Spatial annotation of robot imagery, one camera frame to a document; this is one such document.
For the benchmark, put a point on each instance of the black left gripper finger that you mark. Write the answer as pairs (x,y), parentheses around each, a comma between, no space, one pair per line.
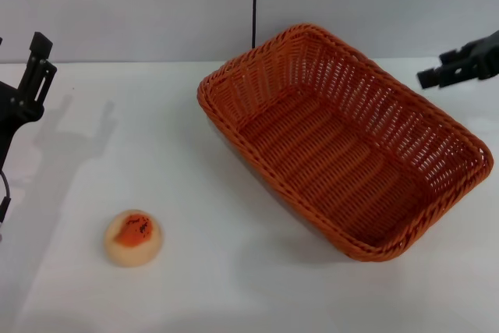
(37,71)

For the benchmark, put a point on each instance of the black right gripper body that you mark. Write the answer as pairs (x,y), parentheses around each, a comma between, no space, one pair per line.
(491,56)

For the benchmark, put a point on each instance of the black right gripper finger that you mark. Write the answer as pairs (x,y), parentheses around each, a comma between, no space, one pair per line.
(448,75)
(466,54)

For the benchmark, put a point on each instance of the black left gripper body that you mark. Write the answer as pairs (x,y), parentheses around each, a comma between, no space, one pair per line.
(11,110)

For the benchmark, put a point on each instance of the orange woven wicker basket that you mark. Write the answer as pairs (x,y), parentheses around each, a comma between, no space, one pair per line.
(331,161)

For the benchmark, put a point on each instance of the round bun with orange glaze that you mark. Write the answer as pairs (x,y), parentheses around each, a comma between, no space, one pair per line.
(132,241)

